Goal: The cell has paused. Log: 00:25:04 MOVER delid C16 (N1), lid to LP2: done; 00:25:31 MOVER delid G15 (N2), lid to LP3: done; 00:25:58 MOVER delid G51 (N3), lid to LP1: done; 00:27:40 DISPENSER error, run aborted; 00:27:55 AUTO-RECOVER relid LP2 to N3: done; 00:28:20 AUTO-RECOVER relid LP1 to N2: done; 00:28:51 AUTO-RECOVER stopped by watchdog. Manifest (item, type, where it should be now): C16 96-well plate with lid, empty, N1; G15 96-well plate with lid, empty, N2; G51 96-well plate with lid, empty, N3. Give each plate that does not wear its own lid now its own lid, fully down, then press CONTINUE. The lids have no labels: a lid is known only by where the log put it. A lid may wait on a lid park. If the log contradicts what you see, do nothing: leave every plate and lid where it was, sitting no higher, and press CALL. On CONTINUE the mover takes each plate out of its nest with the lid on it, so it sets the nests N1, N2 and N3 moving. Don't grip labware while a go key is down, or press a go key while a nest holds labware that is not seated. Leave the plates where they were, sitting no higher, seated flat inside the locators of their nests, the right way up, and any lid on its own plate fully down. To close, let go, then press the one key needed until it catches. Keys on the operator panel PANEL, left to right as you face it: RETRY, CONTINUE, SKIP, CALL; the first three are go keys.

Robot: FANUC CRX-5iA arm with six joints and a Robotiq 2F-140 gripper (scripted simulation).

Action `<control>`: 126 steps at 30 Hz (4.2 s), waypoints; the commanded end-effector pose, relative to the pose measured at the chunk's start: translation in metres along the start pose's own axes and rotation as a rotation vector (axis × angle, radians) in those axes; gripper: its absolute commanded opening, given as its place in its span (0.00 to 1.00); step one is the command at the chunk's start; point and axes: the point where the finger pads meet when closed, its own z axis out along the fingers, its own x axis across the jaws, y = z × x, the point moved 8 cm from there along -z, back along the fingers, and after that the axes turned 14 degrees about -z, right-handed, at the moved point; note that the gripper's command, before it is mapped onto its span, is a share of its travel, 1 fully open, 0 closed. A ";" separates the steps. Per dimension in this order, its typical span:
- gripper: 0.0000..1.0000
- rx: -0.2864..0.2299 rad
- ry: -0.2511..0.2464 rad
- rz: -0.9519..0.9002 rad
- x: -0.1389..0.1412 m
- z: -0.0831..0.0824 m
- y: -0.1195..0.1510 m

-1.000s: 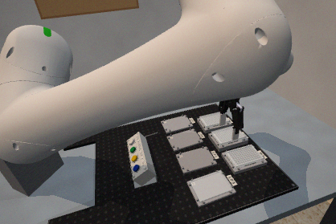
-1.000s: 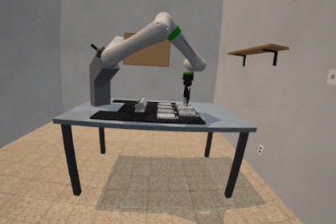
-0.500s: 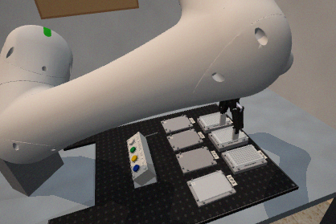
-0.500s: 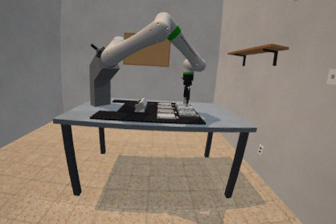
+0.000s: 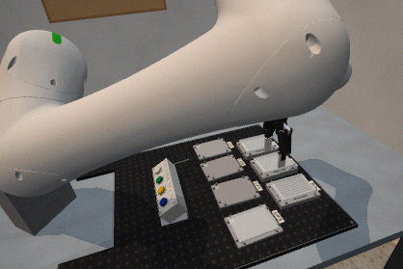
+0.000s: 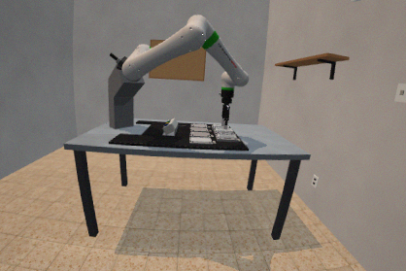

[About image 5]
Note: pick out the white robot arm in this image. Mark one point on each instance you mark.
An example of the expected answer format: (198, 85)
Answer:
(264, 60)

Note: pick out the white button panel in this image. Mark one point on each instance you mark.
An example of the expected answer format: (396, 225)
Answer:
(170, 201)

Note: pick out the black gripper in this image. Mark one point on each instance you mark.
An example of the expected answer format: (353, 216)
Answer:
(284, 138)

